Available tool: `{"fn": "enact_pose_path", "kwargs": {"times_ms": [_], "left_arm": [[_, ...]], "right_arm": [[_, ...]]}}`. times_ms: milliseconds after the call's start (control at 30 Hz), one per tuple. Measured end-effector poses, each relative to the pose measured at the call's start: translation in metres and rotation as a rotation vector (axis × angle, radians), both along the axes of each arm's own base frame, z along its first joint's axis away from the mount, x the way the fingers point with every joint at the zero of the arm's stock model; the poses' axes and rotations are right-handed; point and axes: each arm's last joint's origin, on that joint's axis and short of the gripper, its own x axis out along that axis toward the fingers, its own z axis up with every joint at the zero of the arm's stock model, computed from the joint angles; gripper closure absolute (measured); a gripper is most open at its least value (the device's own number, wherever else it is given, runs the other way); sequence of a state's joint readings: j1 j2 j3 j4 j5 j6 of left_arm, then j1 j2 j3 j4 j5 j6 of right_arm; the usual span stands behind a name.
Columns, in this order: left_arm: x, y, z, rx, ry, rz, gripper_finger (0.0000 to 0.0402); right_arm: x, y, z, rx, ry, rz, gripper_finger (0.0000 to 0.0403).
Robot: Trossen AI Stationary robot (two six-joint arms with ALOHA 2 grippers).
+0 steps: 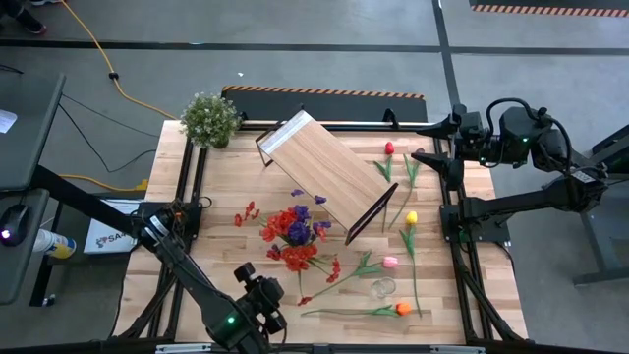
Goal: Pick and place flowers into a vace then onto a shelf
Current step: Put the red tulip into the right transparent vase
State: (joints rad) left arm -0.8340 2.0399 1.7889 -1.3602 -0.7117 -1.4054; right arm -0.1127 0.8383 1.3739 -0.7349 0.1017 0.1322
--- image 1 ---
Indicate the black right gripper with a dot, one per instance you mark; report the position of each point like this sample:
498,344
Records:
469,133

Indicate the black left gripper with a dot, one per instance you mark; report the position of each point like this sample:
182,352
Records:
268,297

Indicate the red artificial tulip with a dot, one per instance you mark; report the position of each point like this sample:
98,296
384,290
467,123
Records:
389,148

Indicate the small red flower bunch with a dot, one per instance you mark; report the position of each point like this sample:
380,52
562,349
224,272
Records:
297,255

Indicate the yellow artificial tulip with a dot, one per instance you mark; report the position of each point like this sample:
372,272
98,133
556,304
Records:
411,217

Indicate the orange artificial tulip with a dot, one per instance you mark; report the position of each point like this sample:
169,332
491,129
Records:
403,308

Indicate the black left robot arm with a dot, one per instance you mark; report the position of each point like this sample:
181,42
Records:
196,280

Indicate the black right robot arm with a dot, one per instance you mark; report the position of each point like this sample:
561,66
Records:
540,196

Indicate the dark maroon artificial tulip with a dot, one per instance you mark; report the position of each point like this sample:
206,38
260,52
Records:
412,172

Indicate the clear glass vase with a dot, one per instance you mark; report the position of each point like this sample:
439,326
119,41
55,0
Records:
383,287

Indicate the black mat with hazard stripe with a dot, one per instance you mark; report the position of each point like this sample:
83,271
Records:
550,6
324,105

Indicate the pink artificial tulip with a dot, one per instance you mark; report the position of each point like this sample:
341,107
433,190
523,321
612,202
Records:
390,262

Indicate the white printed box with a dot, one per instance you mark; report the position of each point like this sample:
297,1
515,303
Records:
105,241

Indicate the dark grey metal cart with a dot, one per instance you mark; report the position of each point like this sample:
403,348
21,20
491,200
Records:
609,162

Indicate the potted green plant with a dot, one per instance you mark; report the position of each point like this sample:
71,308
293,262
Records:
210,120

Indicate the white and yellow bottle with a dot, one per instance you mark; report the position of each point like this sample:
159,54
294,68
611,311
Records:
54,243

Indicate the black computer mouse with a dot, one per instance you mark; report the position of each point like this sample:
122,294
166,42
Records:
14,223

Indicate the grey office desk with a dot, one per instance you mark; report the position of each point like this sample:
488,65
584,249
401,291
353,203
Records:
29,147

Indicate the white paper sheet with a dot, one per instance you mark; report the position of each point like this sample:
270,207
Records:
6,121

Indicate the person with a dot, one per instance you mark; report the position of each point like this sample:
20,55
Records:
24,19

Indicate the black metal bracket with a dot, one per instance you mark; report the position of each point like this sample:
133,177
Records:
391,119

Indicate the wooden shelf black metal frame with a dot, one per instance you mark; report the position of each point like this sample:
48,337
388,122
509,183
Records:
326,172

